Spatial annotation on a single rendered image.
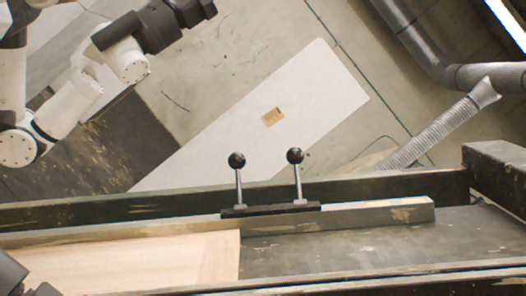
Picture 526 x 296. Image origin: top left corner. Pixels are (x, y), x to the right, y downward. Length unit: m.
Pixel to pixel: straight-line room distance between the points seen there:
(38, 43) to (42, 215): 1.97
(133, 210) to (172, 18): 0.49
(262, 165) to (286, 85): 0.61
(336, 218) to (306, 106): 3.52
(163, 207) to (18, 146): 0.39
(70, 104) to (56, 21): 2.16
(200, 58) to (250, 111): 4.49
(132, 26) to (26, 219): 0.57
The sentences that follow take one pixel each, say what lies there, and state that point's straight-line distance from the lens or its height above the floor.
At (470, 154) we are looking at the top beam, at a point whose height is 1.84.
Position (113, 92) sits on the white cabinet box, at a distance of 6.12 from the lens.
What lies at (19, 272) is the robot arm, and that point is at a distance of 0.70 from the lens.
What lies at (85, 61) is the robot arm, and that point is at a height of 1.33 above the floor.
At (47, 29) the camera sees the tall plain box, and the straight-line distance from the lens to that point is 3.48.
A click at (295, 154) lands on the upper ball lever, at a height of 1.53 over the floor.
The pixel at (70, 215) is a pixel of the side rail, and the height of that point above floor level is 1.03.
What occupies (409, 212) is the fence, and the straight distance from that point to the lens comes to 1.33.
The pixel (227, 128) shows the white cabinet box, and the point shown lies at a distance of 4.81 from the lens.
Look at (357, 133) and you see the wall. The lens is 9.31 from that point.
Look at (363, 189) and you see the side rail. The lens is 1.55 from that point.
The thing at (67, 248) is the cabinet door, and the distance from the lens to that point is 1.32.
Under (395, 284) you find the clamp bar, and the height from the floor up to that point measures 1.55.
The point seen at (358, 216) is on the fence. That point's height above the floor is 1.55.
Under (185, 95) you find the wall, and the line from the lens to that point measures 9.26.
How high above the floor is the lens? 1.59
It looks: 4 degrees down
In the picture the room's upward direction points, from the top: 51 degrees clockwise
